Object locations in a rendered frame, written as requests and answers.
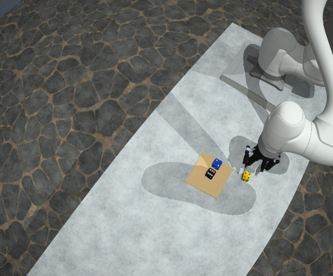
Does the blue die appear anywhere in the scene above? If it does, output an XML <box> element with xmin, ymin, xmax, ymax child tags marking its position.
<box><xmin>212</xmin><ymin>158</ymin><xmax>222</xmax><ymax>170</ymax></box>

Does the black die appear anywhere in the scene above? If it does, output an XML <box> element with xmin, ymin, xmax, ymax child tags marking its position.
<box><xmin>205</xmin><ymin>168</ymin><xmax>216</xmax><ymax>179</ymax></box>

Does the tan mat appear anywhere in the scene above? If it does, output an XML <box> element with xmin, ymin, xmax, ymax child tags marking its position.
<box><xmin>185</xmin><ymin>152</ymin><xmax>233</xmax><ymax>199</ymax></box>

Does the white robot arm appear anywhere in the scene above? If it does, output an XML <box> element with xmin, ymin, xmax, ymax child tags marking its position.
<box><xmin>247</xmin><ymin>0</ymin><xmax>333</xmax><ymax>166</ymax></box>

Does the yellow die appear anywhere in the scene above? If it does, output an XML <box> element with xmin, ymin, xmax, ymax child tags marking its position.
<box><xmin>241</xmin><ymin>172</ymin><xmax>251</xmax><ymax>182</ymax></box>

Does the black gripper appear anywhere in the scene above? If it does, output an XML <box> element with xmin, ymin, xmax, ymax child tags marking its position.
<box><xmin>243</xmin><ymin>144</ymin><xmax>280</xmax><ymax>176</ymax></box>

